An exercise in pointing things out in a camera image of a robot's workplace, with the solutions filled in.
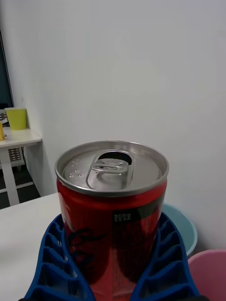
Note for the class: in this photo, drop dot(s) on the pink plastic bin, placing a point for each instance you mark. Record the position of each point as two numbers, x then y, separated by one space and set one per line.
208 275

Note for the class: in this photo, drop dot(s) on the white side table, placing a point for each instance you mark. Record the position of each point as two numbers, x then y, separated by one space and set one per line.
14 150

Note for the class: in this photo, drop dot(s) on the pale blue plastic bin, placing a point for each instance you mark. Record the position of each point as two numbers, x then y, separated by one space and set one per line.
183 228

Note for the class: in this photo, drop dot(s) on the red drink can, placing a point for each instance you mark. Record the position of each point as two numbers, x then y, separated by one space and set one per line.
113 211

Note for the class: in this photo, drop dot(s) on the yellow object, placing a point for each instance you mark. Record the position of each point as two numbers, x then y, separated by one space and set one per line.
1 131

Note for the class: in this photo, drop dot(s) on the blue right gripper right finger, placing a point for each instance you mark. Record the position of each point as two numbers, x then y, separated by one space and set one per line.
169 263

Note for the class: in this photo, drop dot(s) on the yellow-green plastic bin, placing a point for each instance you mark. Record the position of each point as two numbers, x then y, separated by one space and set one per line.
16 118

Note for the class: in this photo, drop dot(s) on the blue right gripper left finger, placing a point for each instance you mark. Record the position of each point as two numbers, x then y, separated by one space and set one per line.
56 265

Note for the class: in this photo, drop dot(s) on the dark screen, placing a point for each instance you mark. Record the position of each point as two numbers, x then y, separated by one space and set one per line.
4 82

